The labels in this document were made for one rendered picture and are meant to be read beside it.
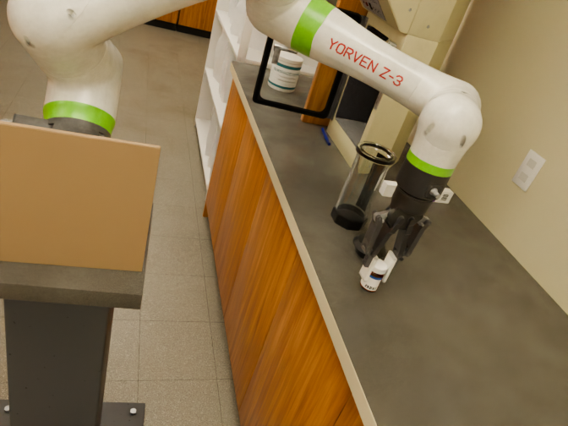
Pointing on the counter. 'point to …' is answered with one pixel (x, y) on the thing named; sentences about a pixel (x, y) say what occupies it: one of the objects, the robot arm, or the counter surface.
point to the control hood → (398, 13)
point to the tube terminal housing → (429, 52)
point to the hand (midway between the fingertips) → (377, 266)
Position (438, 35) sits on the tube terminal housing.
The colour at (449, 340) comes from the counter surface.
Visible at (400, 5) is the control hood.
